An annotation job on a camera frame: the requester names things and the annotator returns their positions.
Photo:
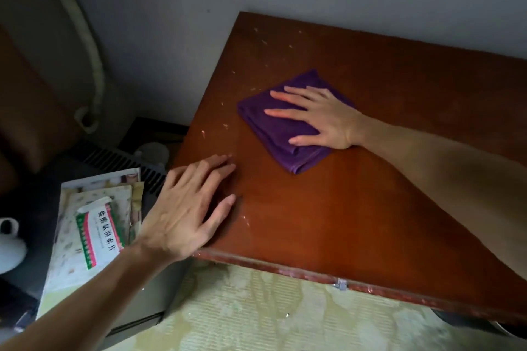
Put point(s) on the pale round floor object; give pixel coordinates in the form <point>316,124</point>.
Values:
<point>152,154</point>

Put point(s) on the person's right forearm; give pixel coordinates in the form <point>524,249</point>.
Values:
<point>453,182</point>

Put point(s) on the cream insulated pipe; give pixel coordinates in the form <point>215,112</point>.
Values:
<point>86,42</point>

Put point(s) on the person's right hand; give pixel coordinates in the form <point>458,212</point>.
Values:
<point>333,120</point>

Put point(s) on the round metal bin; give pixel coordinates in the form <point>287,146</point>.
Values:
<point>461,319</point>

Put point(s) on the white glossy booklet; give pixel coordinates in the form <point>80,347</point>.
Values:
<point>99,179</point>

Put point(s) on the purple cloth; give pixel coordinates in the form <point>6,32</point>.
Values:
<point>255,124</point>

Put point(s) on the white ceramic mug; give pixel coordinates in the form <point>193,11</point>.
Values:
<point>10,250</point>

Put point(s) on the white green red medicine box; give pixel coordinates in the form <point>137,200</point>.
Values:
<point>101,235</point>

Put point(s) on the person's left hand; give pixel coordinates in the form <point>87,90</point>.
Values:
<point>181,219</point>

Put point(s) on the small metal table clip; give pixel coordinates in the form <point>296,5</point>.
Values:
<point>341,284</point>

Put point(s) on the reddish brown wooden table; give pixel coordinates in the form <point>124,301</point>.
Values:
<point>329,219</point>

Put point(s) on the cream patterned booklet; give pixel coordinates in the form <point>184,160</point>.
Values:
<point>68,248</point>

